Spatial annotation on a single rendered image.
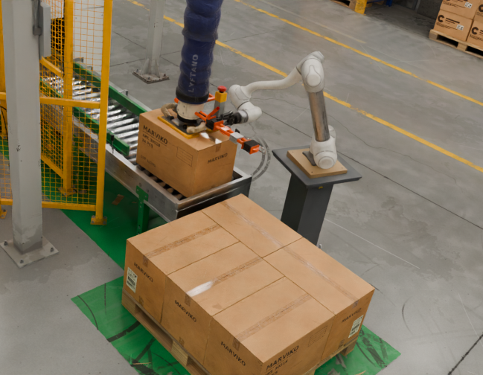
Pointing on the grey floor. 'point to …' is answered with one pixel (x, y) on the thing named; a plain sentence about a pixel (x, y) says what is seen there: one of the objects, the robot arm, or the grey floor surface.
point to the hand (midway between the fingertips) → (216, 123)
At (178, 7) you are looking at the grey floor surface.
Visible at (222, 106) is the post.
